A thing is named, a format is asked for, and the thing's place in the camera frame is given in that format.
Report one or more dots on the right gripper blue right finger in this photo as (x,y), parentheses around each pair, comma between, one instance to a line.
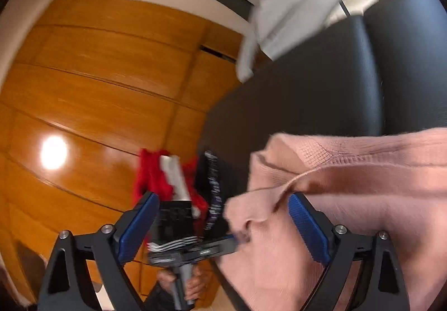
(380,283)

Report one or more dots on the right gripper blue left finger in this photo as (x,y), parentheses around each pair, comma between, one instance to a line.
(67,284)

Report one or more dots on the person's left hand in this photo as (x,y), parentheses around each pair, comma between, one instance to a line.
(192,288)

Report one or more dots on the folded red white clothes stack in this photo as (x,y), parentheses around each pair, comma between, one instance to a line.
(197,181)

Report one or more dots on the white printed pillow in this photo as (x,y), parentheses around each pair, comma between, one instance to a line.
(345,8)

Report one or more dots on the pink knit sweater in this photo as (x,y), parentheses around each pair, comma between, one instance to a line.
(391,183)

